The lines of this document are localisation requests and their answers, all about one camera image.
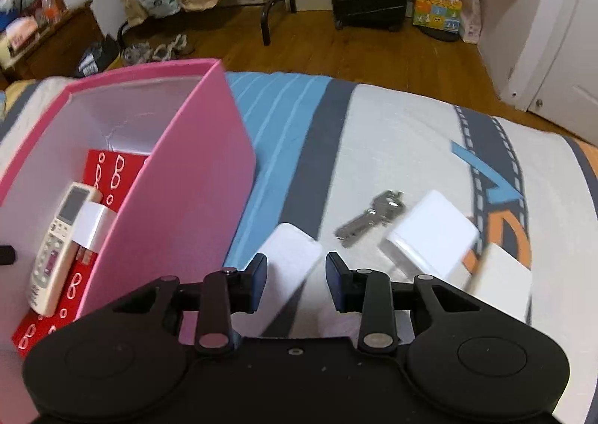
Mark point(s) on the white door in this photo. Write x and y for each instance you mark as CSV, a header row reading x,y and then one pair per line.
x,y
546,31

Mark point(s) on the dark plastic bag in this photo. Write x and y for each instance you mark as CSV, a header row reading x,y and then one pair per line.
x,y
96,57

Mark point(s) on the pink tissue box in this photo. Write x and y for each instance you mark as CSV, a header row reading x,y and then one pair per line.
x,y
21,31

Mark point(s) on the white power adapter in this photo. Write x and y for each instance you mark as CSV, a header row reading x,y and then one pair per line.
x,y
434,228

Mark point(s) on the wooden cabinet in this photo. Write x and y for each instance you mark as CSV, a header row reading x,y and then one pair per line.
x,y
56,45

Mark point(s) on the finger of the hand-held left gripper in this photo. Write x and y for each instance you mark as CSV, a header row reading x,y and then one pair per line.
x,y
6,255

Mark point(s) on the white remote with grey screen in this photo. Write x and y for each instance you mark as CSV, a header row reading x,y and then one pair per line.
x,y
51,260

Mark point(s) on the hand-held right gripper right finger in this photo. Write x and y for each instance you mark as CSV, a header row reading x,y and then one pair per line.
x,y
333,284

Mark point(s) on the silver keys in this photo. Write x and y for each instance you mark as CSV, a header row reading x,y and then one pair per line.
x,y
359,228

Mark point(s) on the small white box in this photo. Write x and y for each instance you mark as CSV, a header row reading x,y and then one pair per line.
x,y
93,225

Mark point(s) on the white rectangular box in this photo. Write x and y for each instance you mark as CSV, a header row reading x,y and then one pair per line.
x,y
292,251
502,279

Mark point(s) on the white plastic bag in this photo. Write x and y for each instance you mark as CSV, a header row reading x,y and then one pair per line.
x,y
471,13

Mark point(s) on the red glasses-print box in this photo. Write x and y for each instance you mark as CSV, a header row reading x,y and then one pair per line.
x,y
135,167

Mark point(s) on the narrow brown paper bag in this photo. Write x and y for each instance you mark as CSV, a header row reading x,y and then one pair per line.
x,y
127,1

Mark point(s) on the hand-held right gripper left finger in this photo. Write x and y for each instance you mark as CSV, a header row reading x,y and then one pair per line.
x,y
260,283

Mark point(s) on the orange bottle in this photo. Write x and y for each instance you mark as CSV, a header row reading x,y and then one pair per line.
x,y
49,6

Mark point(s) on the pink cardboard box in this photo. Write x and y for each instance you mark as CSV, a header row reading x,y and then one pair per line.
x,y
187,218

